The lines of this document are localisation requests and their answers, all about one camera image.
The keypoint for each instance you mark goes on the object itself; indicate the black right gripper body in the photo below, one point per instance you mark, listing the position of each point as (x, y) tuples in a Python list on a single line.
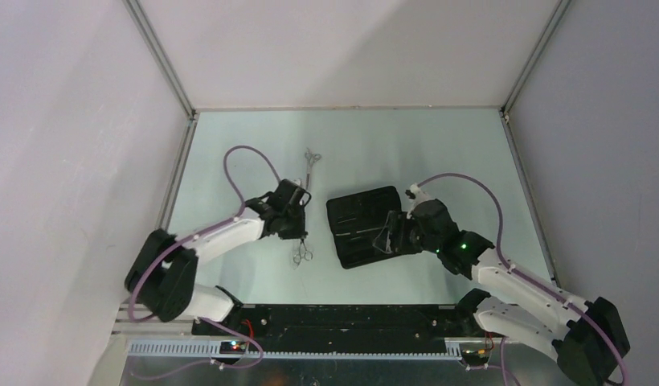
[(428, 244)]

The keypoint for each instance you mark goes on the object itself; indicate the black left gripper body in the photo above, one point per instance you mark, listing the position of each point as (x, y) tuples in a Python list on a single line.
[(293, 226)]

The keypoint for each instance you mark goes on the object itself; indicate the black zippered tool case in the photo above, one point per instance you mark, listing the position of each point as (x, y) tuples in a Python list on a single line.
[(356, 219)]

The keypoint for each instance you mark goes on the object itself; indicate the silver thinning scissors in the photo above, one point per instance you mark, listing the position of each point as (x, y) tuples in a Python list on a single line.
[(301, 253)]

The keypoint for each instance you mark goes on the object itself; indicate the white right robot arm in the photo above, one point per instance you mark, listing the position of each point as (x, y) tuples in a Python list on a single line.
[(586, 339)]

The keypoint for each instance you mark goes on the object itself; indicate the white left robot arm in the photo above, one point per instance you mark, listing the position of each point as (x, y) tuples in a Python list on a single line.
[(163, 276)]

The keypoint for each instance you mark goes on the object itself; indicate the silver hair scissors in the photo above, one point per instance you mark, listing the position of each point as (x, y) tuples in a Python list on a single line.
[(311, 159)]

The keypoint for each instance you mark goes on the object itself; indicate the aluminium frame rail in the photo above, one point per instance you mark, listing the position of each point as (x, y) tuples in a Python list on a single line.
[(164, 197)]

